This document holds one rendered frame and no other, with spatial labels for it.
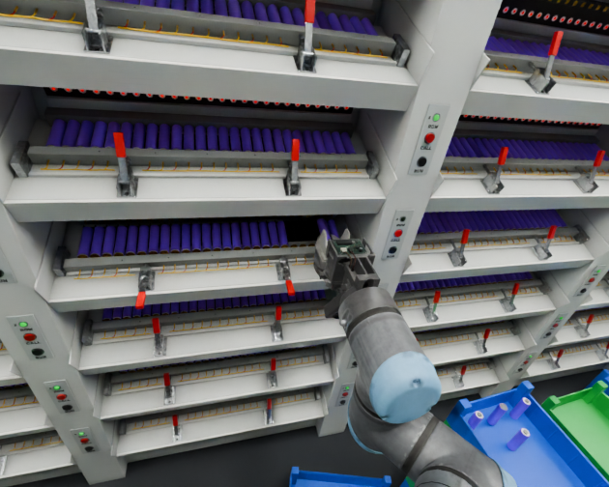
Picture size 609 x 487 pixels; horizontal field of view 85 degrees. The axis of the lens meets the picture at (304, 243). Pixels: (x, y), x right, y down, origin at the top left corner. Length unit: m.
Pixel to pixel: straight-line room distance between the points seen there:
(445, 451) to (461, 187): 0.49
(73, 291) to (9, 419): 0.45
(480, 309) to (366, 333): 0.69
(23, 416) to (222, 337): 0.50
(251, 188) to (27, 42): 0.33
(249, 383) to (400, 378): 0.63
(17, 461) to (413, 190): 1.19
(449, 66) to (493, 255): 0.53
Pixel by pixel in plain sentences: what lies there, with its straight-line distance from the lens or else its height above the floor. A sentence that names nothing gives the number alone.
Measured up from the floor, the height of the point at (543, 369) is 0.14.
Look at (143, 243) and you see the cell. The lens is 0.74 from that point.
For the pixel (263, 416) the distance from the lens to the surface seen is 1.18.
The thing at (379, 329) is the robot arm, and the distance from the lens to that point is 0.48.
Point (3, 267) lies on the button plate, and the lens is 0.71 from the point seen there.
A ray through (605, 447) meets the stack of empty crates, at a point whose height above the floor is 0.40.
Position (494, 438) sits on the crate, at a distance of 0.94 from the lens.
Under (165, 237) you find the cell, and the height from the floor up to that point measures 0.79.
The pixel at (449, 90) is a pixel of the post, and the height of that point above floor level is 1.12.
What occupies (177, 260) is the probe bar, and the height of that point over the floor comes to 0.77.
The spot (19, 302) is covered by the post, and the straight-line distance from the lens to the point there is 0.76.
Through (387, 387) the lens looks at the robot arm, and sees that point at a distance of 0.45.
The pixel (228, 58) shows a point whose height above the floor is 1.13.
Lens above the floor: 1.20
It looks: 34 degrees down
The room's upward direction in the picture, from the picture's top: 8 degrees clockwise
